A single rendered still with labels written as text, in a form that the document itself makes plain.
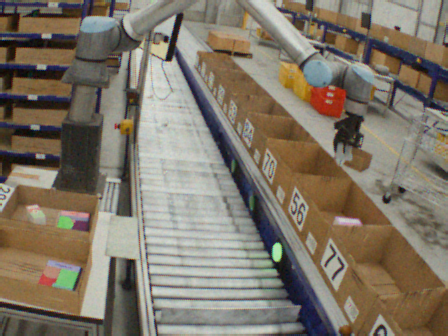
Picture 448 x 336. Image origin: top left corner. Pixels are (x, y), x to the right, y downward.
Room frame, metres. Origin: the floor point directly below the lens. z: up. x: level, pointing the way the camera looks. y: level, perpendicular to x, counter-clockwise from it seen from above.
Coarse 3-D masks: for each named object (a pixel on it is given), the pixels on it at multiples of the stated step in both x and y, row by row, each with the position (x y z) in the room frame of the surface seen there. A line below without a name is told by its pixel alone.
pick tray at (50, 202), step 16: (16, 192) 1.46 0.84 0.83; (32, 192) 1.50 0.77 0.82; (48, 192) 1.52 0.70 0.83; (64, 192) 1.53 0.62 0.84; (16, 208) 1.45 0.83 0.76; (48, 208) 1.51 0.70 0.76; (64, 208) 1.53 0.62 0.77; (80, 208) 1.54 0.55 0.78; (96, 208) 1.47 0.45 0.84; (0, 224) 1.22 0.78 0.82; (16, 224) 1.23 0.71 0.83; (32, 224) 1.24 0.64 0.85; (48, 224) 1.39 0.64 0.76; (96, 224) 1.49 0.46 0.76
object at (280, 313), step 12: (168, 312) 1.04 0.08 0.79; (180, 312) 1.05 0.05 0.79; (192, 312) 1.06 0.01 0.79; (204, 312) 1.07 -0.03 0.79; (216, 312) 1.08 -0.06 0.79; (228, 312) 1.09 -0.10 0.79; (240, 312) 1.10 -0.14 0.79; (252, 312) 1.11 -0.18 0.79; (264, 312) 1.12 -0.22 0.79; (276, 312) 1.14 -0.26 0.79; (288, 312) 1.15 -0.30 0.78; (180, 324) 1.05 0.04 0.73; (192, 324) 1.06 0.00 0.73; (204, 324) 1.07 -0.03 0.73; (216, 324) 1.08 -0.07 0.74; (228, 324) 1.09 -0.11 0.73; (240, 324) 1.11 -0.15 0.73
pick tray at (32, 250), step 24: (0, 240) 1.17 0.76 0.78; (24, 240) 1.19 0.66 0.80; (48, 240) 1.20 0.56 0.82; (72, 240) 1.22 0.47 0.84; (0, 264) 1.06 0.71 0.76; (24, 264) 1.11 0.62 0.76; (72, 264) 1.19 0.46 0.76; (0, 288) 0.91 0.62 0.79; (24, 288) 0.93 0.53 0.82; (48, 288) 0.94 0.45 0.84; (72, 312) 0.95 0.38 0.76
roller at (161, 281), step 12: (156, 276) 1.26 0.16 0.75; (168, 276) 1.28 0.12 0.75; (180, 276) 1.30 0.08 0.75; (192, 288) 1.27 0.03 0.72; (204, 288) 1.28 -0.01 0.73; (216, 288) 1.29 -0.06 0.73; (228, 288) 1.30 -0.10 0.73; (240, 288) 1.32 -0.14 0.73; (252, 288) 1.33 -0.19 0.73; (264, 288) 1.34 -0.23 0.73; (276, 288) 1.35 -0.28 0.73
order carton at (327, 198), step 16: (304, 176) 1.70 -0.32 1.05; (320, 176) 1.72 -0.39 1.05; (304, 192) 1.55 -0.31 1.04; (320, 192) 1.73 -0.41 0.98; (336, 192) 1.75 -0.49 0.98; (352, 192) 1.74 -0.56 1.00; (288, 208) 1.65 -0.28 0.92; (320, 208) 1.73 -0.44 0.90; (336, 208) 1.76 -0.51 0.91; (352, 208) 1.70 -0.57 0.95; (368, 208) 1.59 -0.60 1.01; (304, 224) 1.48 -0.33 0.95; (320, 224) 1.37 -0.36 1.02; (368, 224) 1.55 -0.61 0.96; (384, 224) 1.45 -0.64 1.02; (304, 240) 1.45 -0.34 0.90; (320, 240) 1.34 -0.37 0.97
